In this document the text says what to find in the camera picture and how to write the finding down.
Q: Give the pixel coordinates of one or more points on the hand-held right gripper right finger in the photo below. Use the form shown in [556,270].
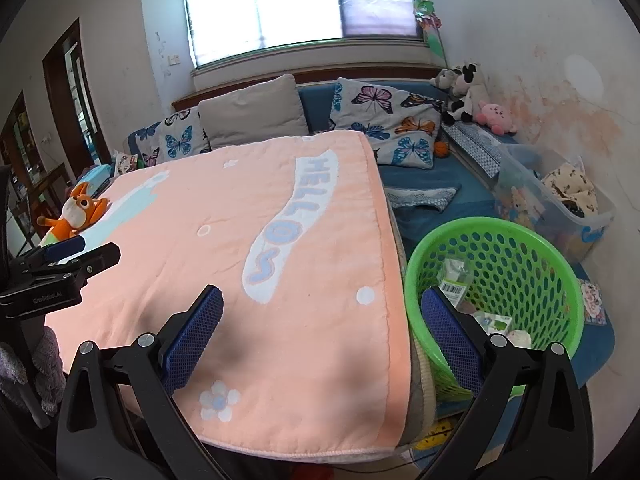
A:
[450,340]

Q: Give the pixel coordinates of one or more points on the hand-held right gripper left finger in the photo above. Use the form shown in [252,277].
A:
[192,342]

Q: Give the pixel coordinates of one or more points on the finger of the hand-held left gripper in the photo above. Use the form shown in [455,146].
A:
[65,249]
[90,265]

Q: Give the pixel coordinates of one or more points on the white green paper cup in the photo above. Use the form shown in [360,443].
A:
[492,322]

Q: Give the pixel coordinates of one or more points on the clear plastic bottle with label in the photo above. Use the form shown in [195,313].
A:
[454,280]

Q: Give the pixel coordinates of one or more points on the green plastic basket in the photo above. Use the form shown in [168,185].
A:
[540,280]

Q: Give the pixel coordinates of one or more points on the orange fox plush toy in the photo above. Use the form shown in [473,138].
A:
[75,212]

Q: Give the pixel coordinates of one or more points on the wooden chair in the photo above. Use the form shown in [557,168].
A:
[47,195]

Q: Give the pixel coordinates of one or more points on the person's grey fuzzy clothing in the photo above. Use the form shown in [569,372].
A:
[47,365]

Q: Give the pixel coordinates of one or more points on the pink printed blanket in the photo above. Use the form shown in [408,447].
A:
[200,270]

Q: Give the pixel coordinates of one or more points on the blue tissue box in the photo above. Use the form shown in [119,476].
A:
[95,177]

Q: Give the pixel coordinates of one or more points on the dark wooden cabinet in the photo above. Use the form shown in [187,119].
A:
[17,160]

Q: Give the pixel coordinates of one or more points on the colourful printed packet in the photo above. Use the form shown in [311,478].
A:
[125,165]

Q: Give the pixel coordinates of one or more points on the blue white patterned cloth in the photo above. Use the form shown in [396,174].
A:
[425,197]

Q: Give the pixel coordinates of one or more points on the small butterfly print pillow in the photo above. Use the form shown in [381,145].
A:
[182,140]

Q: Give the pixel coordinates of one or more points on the clear plastic storage box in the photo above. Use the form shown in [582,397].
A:
[520,185]

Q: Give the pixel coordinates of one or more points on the small orange ball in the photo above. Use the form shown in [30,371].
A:
[442,148]

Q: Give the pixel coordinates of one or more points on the cream dark print cloth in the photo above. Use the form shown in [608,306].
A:
[570,190]

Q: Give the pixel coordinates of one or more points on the grey patterned folded cloth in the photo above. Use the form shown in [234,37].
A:
[475,147]

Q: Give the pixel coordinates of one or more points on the grey cushion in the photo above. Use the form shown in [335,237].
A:
[250,110]

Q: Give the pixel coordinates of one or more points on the pink round plush toy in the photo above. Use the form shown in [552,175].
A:
[495,117]

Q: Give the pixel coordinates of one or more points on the large butterfly print pillow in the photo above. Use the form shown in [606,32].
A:
[390,120]

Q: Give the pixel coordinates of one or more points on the grey white plush toy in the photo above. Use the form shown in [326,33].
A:
[445,80]

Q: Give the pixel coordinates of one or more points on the large window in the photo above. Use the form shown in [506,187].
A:
[260,5]

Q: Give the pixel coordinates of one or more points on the colourful pinwheel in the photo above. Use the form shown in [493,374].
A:
[427,20]

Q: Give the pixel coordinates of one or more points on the dark wooden door frame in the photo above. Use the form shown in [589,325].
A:
[55,100]

